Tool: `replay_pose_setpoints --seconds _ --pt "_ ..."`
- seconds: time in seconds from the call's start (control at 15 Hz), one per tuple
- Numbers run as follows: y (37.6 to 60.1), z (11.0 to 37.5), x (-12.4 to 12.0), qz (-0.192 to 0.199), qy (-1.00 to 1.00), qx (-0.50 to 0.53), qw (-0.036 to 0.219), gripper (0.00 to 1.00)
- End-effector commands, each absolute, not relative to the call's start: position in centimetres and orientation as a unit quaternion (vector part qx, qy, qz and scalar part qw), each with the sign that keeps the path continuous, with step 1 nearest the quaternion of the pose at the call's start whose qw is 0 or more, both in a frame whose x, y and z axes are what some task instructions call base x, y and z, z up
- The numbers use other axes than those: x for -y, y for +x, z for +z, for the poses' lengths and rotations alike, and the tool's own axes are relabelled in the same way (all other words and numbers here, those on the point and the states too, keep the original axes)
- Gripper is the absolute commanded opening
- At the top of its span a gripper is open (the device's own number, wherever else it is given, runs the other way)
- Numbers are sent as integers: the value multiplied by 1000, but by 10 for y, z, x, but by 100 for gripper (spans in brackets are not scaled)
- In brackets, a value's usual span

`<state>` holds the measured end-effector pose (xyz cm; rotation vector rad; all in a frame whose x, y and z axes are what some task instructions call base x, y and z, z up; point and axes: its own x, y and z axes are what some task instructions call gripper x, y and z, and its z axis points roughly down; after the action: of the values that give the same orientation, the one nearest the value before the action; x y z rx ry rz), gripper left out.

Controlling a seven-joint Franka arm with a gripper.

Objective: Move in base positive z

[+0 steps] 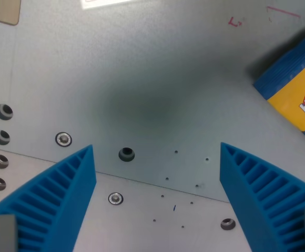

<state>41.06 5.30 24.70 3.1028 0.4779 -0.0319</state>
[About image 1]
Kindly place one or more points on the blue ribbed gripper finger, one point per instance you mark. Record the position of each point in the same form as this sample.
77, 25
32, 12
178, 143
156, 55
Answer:
263, 194
50, 199

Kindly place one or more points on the silver hex socket screw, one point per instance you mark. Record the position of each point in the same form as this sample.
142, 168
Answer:
63, 139
115, 198

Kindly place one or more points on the blue and yellow snack box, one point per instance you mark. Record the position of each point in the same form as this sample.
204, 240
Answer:
297, 86

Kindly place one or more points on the white paper sheet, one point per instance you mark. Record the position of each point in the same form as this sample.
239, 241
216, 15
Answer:
101, 3

